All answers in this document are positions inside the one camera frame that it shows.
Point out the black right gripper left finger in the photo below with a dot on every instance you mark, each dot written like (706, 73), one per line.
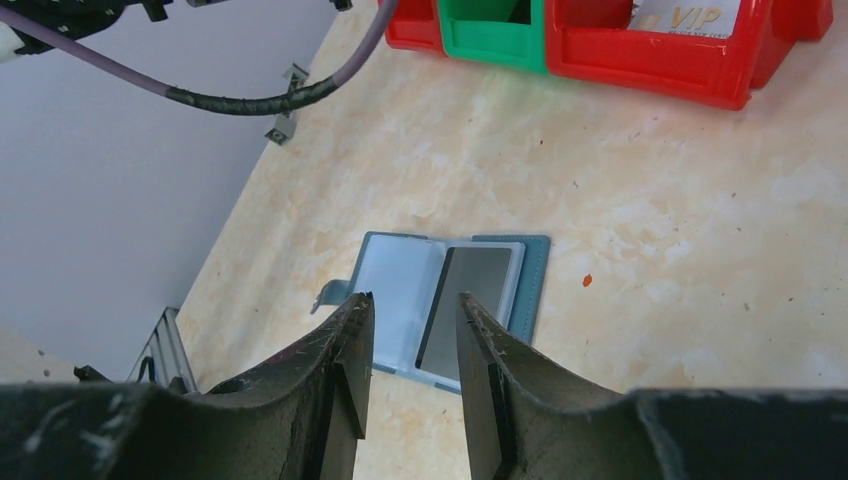
(297, 415)

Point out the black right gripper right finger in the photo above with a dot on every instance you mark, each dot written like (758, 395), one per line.
(526, 417)

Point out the dark grey credit card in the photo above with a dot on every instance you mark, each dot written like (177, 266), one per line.
(467, 298)

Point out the teal card holder wallet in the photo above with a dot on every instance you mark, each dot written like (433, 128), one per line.
(416, 282)

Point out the gold credit card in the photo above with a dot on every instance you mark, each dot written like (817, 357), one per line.
(702, 18)

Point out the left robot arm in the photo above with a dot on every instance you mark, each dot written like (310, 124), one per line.
(72, 20)

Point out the red bin with clear bags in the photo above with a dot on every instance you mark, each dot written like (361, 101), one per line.
(591, 41)

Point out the green plastic bin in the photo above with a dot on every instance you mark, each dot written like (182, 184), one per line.
(507, 33)

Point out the red bin with orange items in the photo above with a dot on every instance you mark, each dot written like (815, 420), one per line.
(415, 26)

